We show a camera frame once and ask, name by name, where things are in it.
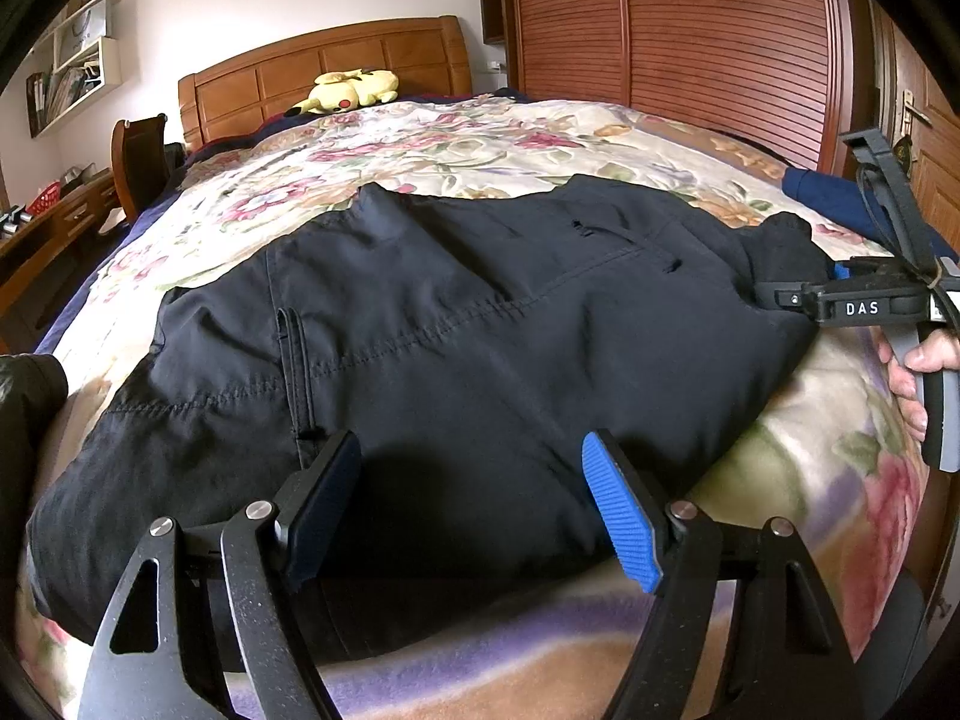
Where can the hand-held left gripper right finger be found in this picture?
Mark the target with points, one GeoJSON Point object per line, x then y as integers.
{"type": "Point", "coordinates": [622, 517]}

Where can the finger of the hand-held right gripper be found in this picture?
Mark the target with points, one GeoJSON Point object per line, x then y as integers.
{"type": "Point", "coordinates": [787, 294]}
{"type": "Point", "coordinates": [841, 268]}

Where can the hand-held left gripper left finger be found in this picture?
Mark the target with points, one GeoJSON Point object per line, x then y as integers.
{"type": "Point", "coordinates": [322, 510]}

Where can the dark navy jacket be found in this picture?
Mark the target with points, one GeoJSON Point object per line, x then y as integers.
{"type": "Point", "coordinates": [450, 330]}

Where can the person's right hand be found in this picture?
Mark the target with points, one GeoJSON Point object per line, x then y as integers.
{"type": "Point", "coordinates": [937, 356]}

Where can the blue cloth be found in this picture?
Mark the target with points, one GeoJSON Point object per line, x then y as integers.
{"type": "Point", "coordinates": [832, 199]}

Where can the wooden door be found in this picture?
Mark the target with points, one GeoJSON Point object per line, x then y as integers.
{"type": "Point", "coordinates": [937, 52]}

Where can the wooden slatted wardrobe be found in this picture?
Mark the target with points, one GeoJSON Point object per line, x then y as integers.
{"type": "Point", "coordinates": [675, 37]}

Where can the grey-black jacket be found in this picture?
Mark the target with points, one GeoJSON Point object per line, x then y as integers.
{"type": "Point", "coordinates": [30, 420]}

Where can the navy blue bed sheet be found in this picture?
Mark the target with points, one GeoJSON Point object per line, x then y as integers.
{"type": "Point", "coordinates": [82, 292]}

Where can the floral blanket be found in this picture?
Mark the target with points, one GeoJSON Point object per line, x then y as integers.
{"type": "Point", "coordinates": [487, 142]}

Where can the wooden desk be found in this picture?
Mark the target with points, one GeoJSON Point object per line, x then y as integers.
{"type": "Point", "coordinates": [45, 262]}

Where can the wooden chair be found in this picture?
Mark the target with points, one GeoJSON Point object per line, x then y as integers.
{"type": "Point", "coordinates": [139, 157]}

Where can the red basket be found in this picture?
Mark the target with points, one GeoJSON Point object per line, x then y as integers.
{"type": "Point", "coordinates": [43, 199]}

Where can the yellow plush toy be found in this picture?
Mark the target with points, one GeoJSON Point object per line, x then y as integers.
{"type": "Point", "coordinates": [345, 90]}

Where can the black tool on desk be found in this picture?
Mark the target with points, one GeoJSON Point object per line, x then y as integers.
{"type": "Point", "coordinates": [15, 221]}

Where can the wooden bed headboard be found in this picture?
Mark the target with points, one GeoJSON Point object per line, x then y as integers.
{"type": "Point", "coordinates": [300, 60]}

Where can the row of binders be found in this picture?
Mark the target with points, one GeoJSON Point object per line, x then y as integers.
{"type": "Point", "coordinates": [36, 101]}

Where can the white paper bag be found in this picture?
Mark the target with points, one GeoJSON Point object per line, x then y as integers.
{"type": "Point", "coordinates": [86, 30]}

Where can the white wall shelf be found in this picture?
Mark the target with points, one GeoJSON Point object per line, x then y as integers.
{"type": "Point", "coordinates": [82, 94]}

